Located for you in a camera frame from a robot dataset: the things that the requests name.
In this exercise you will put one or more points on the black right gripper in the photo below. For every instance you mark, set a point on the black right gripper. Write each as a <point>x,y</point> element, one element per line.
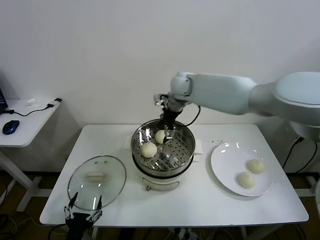
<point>169,118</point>

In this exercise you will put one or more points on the dark laptop screen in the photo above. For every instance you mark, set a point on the dark laptop screen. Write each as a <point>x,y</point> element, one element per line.
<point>2,100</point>

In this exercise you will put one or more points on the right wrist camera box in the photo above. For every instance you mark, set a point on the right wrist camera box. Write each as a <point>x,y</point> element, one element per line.
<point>158,100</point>

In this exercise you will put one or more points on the steel steamer pot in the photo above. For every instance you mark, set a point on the steel steamer pot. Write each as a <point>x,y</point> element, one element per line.
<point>160,183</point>

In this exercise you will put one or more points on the small white crumpled object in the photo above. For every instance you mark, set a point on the small white crumpled object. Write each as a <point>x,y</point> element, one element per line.
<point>32,102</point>

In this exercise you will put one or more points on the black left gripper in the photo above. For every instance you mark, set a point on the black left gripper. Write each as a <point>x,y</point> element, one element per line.
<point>77,221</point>

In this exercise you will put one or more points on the white steamed baozi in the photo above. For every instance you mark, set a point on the white steamed baozi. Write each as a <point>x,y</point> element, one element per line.
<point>255,166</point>
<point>159,137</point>
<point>149,150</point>
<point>246,180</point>

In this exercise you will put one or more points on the white round plate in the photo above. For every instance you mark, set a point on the white round plate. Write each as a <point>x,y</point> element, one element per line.
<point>225,160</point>

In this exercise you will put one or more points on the white table leg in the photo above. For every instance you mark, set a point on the white table leg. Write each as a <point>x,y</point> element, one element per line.
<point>244,233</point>
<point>95,233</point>

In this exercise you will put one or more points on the blue computer mouse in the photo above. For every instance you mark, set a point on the blue computer mouse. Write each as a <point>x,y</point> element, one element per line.
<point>11,126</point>

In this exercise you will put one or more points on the stainless steel steamer basket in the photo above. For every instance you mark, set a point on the stainless steel steamer basket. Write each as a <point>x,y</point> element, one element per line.
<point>180,155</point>

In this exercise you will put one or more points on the white side desk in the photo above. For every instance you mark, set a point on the white side desk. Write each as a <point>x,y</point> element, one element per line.
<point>25,125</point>

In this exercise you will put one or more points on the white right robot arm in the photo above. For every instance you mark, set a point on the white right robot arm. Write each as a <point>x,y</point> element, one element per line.
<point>225,92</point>

